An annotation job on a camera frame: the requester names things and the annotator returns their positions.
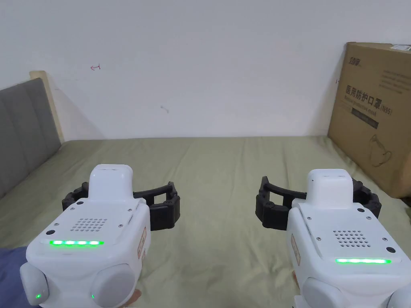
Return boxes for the brown cardboard carton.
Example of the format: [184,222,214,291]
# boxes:
[327,41,411,199]

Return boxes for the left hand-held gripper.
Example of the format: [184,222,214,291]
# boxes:
[20,164,181,308]

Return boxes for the dark blue shirt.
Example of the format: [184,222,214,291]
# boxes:
[0,246,29,308]

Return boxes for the grey padded headboard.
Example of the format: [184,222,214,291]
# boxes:
[0,77,62,199]

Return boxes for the bed with pale green sheet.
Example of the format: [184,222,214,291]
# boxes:
[0,136,411,308]

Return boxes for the beige wooden board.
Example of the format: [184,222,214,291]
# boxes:
[29,71,65,144]

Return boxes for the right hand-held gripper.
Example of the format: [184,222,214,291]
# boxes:
[255,169,411,308]

